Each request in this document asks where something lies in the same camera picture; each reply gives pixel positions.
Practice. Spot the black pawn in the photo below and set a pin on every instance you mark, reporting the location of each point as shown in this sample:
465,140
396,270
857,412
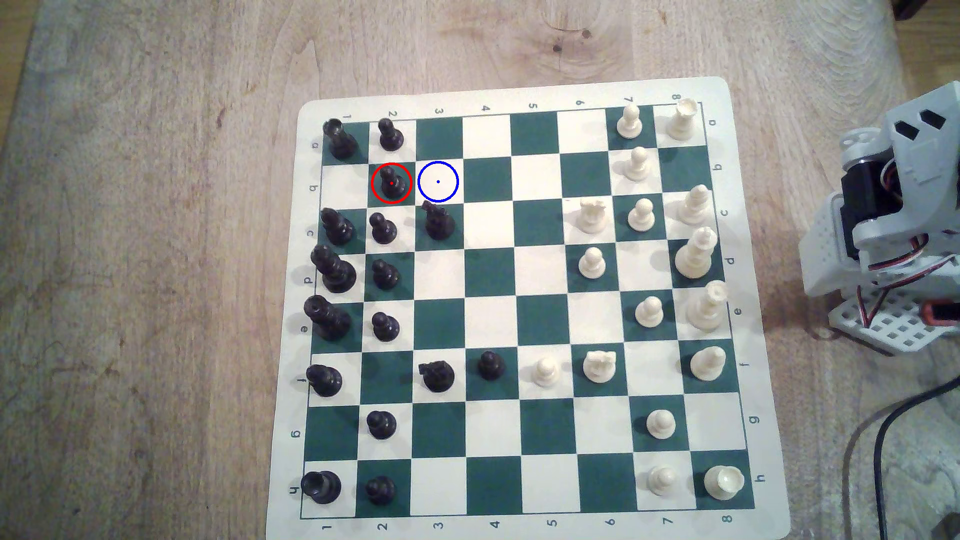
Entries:
391,184
386,328
381,490
382,425
490,366
383,229
386,275
390,137

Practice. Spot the white grid robot base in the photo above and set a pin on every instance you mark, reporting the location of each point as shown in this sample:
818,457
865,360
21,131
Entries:
896,326

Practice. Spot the white printed robot arm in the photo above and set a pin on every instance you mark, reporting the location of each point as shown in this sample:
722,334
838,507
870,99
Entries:
915,172

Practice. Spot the green white chess board mat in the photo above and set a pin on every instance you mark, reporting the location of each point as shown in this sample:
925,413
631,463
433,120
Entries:
487,225

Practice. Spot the dark furniture piece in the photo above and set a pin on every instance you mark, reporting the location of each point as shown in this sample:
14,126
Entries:
926,7

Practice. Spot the black knight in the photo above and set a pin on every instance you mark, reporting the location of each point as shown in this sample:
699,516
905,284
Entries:
438,223
438,376

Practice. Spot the white pawn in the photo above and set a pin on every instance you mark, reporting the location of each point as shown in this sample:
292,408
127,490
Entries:
661,424
547,372
641,216
663,481
649,312
629,124
592,264
637,165

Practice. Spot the white knight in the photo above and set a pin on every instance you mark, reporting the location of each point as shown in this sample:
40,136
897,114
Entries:
592,216
599,367

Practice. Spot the black queen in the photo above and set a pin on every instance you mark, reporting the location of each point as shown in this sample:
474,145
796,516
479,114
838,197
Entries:
335,271

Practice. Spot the black bishop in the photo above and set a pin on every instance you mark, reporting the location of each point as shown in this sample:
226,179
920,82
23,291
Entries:
325,381
337,227

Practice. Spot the black king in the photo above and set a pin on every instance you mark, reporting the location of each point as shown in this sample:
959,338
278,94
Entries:
328,319

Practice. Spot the black rook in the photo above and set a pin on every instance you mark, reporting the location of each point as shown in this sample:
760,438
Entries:
322,487
341,141

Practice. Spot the white queen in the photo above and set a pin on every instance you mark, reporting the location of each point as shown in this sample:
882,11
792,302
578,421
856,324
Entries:
695,255

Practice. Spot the white bishop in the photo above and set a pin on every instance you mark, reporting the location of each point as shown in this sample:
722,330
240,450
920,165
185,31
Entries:
695,206
707,364

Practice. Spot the white king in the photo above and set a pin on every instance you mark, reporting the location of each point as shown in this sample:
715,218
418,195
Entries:
706,307

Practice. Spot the white rook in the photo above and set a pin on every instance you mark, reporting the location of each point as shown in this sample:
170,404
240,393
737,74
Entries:
724,484
682,121

